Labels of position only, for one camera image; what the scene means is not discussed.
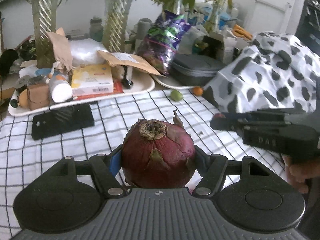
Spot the dark grey zip case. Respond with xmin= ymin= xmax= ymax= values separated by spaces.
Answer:
xmin=169 ymin=54 xmax=226 ymax=86

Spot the brown drawstring bag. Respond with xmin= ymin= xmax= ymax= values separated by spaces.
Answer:
xmin=47 ymin=28 xmax=73 ymax=73

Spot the person's hand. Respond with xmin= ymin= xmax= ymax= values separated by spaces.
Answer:
xmin=281 ymin=155 xmax=319 ymax=194

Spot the glass vase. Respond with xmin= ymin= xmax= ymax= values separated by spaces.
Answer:
xmin=102 ymin=0 xmax=133 ymax=52
xmin=30 ymin=0 xmax=59 ymax=68

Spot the far green jujube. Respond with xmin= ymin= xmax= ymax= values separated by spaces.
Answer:
xmin=170 ymin=90 xmax=183 ymax=102

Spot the white cylindrical bottle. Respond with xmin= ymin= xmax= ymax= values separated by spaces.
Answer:
xmin=49 ymin=75 xmax=73 ymax=103

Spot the small kumquat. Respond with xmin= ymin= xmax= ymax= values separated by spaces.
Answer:
xmin=192 ymin=86 xmax=203 ymax=96

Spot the brown paper envelope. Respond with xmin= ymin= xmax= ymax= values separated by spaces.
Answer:
xmin=98 ymin=50 xmax=161 ymax=76

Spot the red dragon fruit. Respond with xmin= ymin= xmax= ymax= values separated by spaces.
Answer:
xmin=121 ymin=109 xmax=195 ymax=189

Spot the small black bottle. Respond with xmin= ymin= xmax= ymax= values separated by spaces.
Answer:
xmin=121 ymin=79 xmax=133 ymax=89

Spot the white tray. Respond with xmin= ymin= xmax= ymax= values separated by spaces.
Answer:
xmin=7 ymin=71 xmax=156 ymax=117

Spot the right glass vase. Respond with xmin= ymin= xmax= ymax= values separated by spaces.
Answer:
xmin=102 ymin=0 xmax=133 ymax=52

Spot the white plastic bag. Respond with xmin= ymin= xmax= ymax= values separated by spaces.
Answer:
xmin=69 ymin=38 xmax=108 ymax=67

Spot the purple snack bag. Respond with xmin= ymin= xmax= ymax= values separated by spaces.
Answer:
xmin=136 ymin=10 xmax=191 ymax=75

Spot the white oval plate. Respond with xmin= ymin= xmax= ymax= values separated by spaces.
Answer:
xmin=152 ymin=75 xmax=193 ymax=90

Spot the yellow white medicine box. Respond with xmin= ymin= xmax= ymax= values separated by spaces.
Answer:
xmin=71 ymin=64 xmax=113 ymax=96

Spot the brown leather pouch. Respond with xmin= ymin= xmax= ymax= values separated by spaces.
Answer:
xmin=27 ymin=83 xmax=50 ymax=111

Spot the cow print cloth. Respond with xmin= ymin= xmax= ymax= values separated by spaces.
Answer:
xmin=203 ymin=32 xmax=319 ymax=113

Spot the left glass vase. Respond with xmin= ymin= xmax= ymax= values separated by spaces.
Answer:
xmin=30 ymin=0 xmax=59 ymax=68

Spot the small red tomato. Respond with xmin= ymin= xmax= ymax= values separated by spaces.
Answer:
xmin=213 ymin=113 xmax=226 ymax=119

